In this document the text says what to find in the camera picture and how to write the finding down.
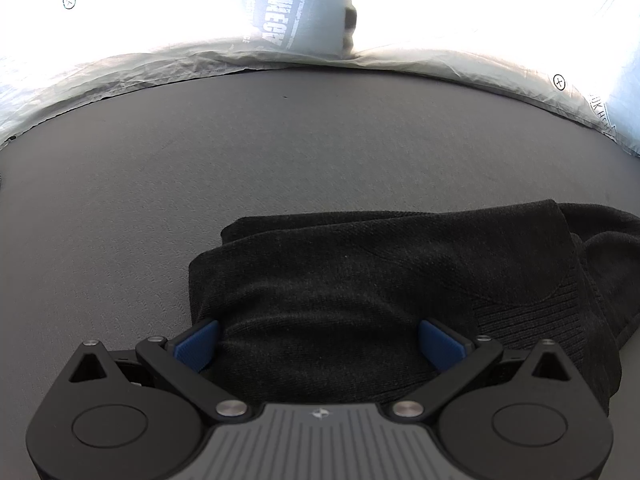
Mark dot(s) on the black knit sweater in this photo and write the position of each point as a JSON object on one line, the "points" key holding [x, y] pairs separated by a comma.
{"points": [[360, 280]]}

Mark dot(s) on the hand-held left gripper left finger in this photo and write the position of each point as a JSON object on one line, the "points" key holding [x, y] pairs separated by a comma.
{"points": [[197, 345]]}

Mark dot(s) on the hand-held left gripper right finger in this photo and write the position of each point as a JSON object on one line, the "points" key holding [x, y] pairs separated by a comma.
{"points": [[440, 346]]}

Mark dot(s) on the white printed sheet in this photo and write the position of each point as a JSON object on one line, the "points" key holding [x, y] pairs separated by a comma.
{"points": [[200, 25]]}

